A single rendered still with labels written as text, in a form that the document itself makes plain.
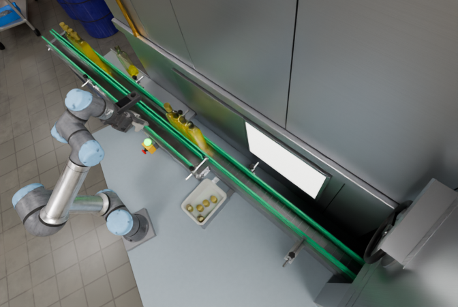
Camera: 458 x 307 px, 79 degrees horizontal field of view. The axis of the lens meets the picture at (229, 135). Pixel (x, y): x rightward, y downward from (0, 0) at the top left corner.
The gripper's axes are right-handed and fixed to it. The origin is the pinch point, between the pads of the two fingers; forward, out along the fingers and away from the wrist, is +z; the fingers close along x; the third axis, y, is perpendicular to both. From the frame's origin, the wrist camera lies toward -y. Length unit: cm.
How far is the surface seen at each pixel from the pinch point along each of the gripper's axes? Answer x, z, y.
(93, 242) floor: -47, 95, 131
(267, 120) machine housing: 45, 6, -31
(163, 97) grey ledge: -40, 52, -8
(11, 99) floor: -262, 102, 111
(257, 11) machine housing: 42, -39, -48
